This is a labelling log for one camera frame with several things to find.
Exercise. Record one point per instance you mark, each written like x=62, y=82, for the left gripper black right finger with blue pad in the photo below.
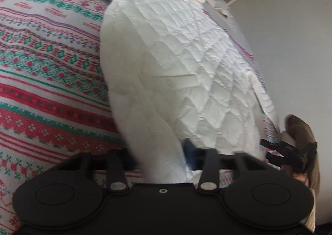
x=209, y=162

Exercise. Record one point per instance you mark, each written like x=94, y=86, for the beige folded cloth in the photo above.
x=220, y=6

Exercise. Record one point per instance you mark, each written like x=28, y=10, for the brown sleeved right forearm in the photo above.
x=301, y=133

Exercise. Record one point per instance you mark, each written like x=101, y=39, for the patterned red green blanket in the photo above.
x=53, y=95

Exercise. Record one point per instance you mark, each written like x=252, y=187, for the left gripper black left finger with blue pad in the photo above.
x=118, y=162

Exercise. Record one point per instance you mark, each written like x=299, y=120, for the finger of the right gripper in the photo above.
x=274, y=160
x=277, y=146

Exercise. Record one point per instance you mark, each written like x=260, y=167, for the white quilted hooded jacket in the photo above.
x=173, y=74

